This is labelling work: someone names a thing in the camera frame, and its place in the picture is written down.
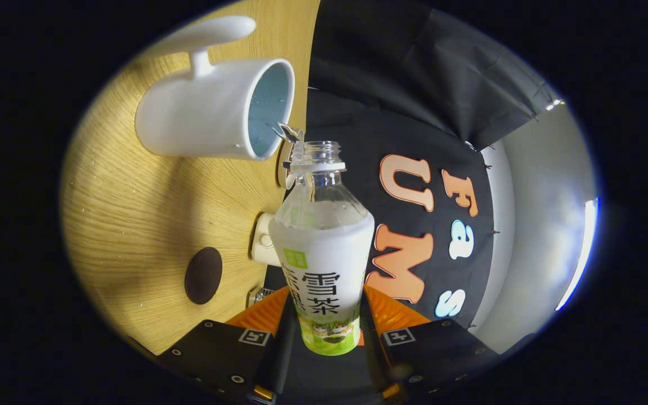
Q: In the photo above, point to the beige oval plate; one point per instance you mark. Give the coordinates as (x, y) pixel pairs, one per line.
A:
(281, 166)

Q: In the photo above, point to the dark round coaster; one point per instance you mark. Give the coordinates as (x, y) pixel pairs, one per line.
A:
(203, 275)

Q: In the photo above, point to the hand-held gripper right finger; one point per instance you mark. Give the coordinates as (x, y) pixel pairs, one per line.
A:
(442, 351)

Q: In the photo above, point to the wooden table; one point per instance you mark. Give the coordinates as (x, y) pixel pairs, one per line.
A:
(133, 214)

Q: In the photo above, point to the black backdrop cloth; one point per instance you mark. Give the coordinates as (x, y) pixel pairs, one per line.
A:
(414, 67)

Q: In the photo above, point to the white toaster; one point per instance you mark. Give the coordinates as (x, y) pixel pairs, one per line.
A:
(262, 242)

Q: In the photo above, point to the white cup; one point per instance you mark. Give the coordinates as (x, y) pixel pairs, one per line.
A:
(200, 112)

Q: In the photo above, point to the clear juice bottle white label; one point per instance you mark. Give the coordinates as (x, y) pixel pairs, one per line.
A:
(324, 253)

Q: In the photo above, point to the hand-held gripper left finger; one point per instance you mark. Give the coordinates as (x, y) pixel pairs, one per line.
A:
(217, 354)

